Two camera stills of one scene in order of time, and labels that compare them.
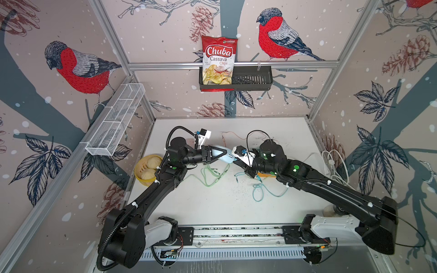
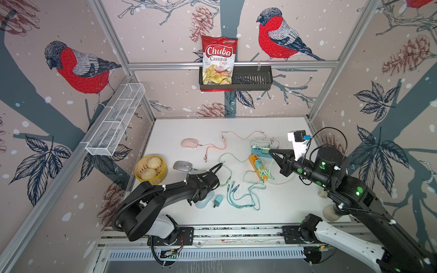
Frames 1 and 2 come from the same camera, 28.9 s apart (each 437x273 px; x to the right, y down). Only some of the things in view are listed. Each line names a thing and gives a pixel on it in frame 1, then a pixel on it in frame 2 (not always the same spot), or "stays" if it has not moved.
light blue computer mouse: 229,157 → 201,203
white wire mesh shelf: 106,135 stays
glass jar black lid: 331,210 stays
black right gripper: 248,172 → 288,164
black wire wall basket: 246,78 stays
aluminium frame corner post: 102,15 stays
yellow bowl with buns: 145,168 stays
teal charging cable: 258,191 → 246,201
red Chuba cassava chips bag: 218,60 stays
